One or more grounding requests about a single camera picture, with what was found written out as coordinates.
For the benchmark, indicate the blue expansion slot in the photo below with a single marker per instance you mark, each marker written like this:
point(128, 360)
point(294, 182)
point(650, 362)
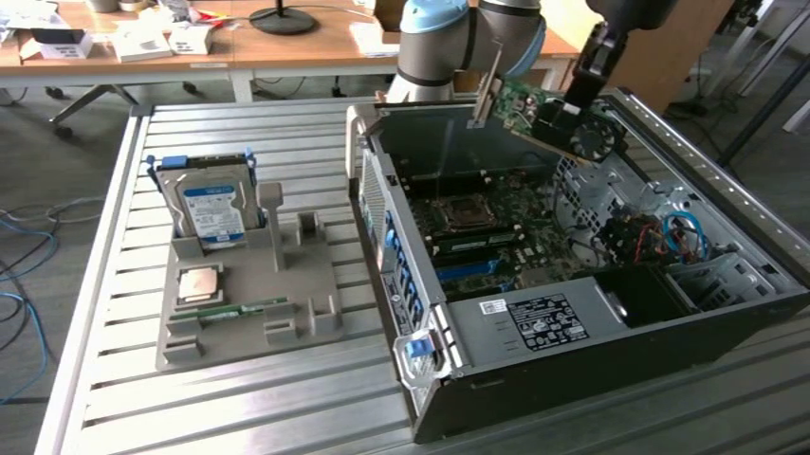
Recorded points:
point(469, 271)

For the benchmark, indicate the grey power supply unit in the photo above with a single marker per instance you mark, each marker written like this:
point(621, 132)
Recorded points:
point(494, 327)

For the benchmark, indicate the grey parts rack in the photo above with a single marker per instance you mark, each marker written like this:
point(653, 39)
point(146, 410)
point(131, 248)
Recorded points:
point(253, 284)

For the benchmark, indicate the blue case latch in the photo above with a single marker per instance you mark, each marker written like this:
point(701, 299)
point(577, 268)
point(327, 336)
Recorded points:
point(418, 348)

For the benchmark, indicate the green RAM stick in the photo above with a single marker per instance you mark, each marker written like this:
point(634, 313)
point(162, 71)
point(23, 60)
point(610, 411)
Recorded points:
point(241, 309)

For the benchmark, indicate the copper-topped CPU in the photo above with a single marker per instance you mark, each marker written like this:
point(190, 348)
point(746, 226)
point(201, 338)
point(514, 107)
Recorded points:
point(198, 284)

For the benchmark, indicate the green graphics card with fan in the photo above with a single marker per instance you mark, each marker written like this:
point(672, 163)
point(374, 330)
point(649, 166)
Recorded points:
point(525, 104)

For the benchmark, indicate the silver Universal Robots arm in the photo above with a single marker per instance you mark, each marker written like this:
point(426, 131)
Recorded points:
point(430, 47)

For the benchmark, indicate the flat white box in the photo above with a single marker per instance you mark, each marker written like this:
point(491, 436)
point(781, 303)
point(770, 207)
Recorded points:
point(142, 47)

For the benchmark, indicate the hard disk in blue caddy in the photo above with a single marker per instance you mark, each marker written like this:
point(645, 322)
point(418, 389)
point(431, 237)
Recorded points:
point(213, 208)

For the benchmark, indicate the tape roll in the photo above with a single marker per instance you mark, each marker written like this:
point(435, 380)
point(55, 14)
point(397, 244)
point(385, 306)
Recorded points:
point(134, 5)

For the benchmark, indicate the silver metal disk bay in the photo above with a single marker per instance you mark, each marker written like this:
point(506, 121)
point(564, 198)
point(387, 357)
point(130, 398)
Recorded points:
point(721, 279)

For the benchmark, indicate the CPU socket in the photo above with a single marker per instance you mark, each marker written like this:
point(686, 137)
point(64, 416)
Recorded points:
point(469, 212)

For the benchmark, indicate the open black PC case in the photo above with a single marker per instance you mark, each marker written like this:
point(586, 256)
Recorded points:
point(570, 379)

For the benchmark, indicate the wooden cabinet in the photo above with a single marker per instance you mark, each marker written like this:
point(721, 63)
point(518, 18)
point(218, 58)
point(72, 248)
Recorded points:
point(670, 61)

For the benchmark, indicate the green motherboard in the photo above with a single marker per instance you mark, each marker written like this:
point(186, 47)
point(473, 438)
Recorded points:
point(545, 237)

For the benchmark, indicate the small white labelled box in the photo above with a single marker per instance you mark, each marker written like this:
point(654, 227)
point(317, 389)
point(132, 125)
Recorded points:
point(190, 40)

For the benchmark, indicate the white booklet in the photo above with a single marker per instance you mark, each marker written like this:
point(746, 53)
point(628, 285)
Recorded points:
point(374, 40)

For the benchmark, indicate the black monitor stand base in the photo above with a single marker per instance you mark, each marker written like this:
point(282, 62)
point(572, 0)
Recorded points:
point(283, 21)

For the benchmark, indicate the white box with black lid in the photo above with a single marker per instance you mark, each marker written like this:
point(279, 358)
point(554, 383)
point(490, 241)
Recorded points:
point(63, 45)

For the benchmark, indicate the grey cup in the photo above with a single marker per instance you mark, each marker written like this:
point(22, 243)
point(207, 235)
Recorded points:
point(104, 5)

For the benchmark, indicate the wooden office desk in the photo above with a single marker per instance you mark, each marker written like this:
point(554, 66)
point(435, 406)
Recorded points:
point(285, 52)

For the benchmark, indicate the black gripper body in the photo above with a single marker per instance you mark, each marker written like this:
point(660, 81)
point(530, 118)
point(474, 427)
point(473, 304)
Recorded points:
point(633, 12)

